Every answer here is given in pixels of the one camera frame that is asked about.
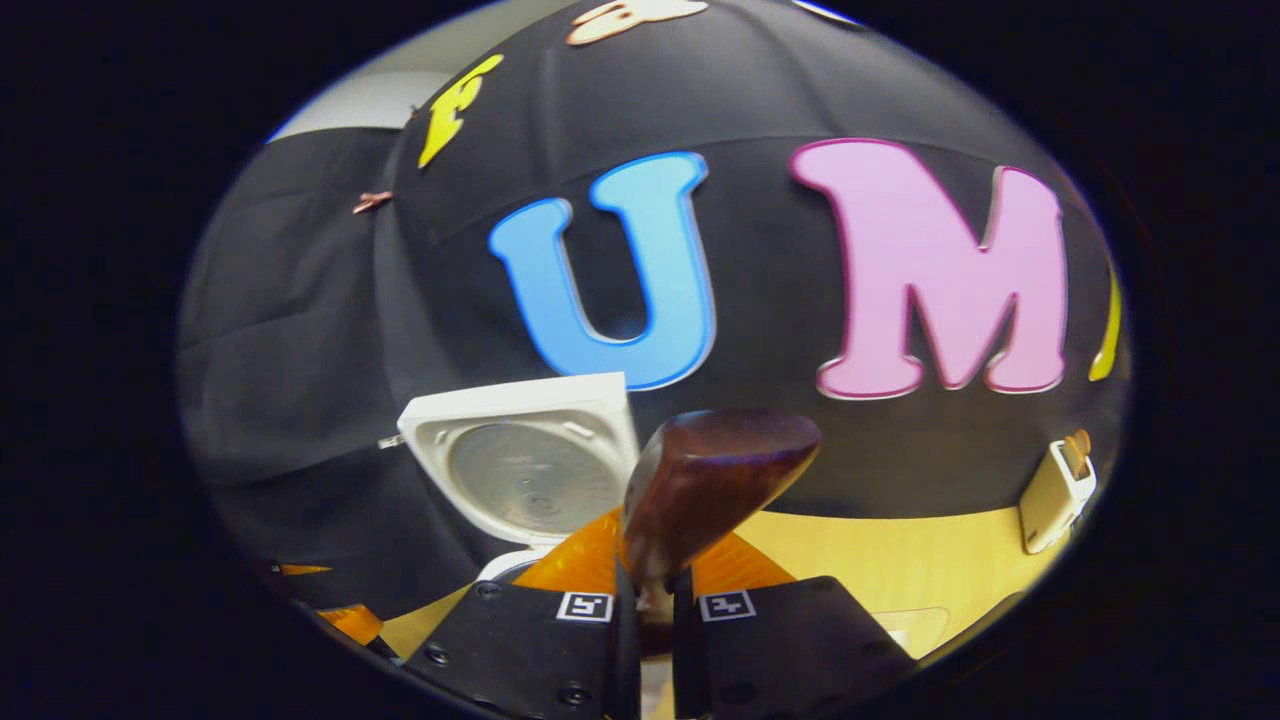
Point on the white rice cooker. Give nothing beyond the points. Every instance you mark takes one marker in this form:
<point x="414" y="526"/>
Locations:
<point x="520" y="400"/>

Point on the white toaster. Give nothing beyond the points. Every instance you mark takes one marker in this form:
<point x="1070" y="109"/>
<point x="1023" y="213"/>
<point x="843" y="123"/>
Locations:
<point x="1045" y="505"/>

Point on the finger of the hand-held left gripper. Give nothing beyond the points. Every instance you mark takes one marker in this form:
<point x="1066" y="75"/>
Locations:
<point x="352" y="622"/>
<point x="300" y="569"/>

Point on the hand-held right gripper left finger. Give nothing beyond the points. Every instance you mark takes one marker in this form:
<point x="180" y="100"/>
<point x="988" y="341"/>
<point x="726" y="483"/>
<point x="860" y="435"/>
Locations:
<point x="520" y="650"/>

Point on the copper cloth clip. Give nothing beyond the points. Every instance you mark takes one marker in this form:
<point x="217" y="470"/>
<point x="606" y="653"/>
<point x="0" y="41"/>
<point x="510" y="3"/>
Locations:
<point x="372" y="201"/>

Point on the black backdrop cloth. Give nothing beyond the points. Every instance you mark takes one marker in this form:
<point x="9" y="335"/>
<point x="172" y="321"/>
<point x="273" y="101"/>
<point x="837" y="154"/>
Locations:
<point x="760" y="450"/>

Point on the toasted bread slice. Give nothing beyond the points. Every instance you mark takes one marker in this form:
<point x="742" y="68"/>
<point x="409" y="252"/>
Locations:
<point x="1078" y="450"/>

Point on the brown wooden spoon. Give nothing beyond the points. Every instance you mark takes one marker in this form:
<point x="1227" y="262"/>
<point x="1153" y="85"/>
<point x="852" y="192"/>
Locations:
<point x="700" y="480"/>

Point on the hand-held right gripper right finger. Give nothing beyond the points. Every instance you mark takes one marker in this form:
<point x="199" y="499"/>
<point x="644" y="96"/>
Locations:
<point x="780" y="650"/>

